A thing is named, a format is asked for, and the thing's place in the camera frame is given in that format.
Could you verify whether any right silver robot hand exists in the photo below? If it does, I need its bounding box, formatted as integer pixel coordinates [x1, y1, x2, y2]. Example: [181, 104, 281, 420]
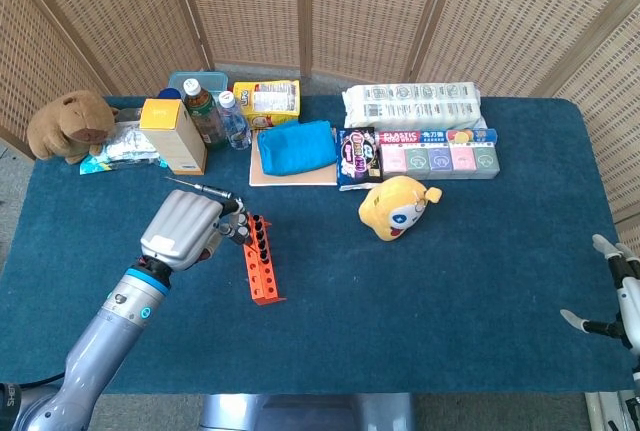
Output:
[559, 233, 640, 355]

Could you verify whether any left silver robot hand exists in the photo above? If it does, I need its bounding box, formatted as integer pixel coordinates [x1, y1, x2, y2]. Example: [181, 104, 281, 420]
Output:
[139, 189, 249, 272]

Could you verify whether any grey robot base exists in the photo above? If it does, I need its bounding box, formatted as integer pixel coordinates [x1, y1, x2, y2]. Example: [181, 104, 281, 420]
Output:
[199, 392, 417, 431]

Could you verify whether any orange screwdriver holder rack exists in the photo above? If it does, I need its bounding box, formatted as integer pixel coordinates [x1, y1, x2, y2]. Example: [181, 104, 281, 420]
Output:
[241, 213, 288, 307]

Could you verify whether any tall yellow carton box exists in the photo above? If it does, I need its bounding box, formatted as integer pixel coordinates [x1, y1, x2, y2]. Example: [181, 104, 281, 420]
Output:
[138, 98, 208, 176]

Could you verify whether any silver foil packet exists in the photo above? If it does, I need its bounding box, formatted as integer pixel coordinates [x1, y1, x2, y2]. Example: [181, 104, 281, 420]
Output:
[97, 120, 161, 165]

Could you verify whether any teal wipes packet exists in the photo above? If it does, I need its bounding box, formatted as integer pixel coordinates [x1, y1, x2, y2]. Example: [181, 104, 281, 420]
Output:
[78, 148, 169, 176]

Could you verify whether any green tea bottle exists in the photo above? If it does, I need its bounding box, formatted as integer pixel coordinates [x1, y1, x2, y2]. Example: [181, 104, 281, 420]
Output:
[180, 78, 229, 150]

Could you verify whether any clear water bottle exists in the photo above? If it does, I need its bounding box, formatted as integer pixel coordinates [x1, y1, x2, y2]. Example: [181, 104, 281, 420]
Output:
[216, 90, 253, 151]

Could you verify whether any beige flat board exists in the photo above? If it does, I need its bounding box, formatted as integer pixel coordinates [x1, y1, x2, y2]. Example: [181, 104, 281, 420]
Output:
[248, 129, 340, 188]

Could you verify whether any blue pouch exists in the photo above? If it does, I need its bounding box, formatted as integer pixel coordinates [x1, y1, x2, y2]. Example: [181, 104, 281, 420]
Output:
[256, 119, 337, 177]

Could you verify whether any blue plastic food container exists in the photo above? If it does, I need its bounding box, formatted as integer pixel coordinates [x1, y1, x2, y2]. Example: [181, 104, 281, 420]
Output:
[167, 70, 230, 102]

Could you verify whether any brown capybara plush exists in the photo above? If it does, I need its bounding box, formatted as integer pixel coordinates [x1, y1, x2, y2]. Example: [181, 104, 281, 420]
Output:
[26, 89, 120, 166]

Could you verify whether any yellow snack bag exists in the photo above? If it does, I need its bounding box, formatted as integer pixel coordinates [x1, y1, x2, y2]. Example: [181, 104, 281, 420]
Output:
[232, 79, 302, 131]

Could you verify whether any purple snack packet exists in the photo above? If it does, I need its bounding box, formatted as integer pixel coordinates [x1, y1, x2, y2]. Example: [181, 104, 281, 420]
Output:
[336, 126, 385, 192]

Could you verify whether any yellow cartoon plush toy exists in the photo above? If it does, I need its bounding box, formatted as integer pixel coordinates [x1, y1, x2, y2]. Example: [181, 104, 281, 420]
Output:
[357, 175, 444, 243]

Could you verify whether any blue carpet table mat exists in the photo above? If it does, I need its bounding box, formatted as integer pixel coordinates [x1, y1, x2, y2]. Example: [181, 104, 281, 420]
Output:
[0, 95, 632, 396]

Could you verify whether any pastel pocket tissue pack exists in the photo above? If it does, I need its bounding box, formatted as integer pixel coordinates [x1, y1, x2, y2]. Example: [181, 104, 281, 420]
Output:
[380, 142, 501, 181]

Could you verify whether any large white tissue pack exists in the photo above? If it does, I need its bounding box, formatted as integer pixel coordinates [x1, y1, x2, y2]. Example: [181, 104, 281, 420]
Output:
[341, 81, 487, 132]

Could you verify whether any plastic food wrap box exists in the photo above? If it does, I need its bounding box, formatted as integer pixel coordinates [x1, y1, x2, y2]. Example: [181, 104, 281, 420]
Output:
[375, 128, 499, 147]

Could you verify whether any woven folding screen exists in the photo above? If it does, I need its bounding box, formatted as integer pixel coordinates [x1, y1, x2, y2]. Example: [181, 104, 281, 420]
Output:
[0, 0, 640, 225]

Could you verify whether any white frame part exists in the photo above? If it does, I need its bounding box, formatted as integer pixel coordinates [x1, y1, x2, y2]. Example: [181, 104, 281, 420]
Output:
[583, 390, 624, 431]

